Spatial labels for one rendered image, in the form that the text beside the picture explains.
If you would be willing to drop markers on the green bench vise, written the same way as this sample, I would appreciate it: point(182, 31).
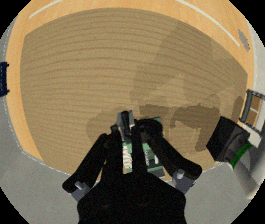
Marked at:
point(154, 167)

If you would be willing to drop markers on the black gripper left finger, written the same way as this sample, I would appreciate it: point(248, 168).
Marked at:
point(84, 178)

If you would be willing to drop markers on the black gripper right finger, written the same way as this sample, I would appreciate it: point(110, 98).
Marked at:
point(184, 172)

